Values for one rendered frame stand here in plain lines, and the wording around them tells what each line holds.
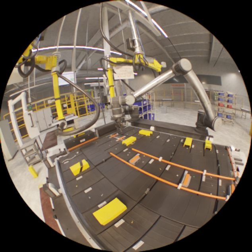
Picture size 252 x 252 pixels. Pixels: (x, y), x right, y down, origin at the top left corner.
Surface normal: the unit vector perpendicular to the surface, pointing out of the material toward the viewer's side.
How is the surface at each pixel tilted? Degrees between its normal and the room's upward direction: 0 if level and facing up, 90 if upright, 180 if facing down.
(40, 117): 90
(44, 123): 90
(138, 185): 0
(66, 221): 0
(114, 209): 0
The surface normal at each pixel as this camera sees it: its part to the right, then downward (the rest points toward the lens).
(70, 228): -0.11, -0.94
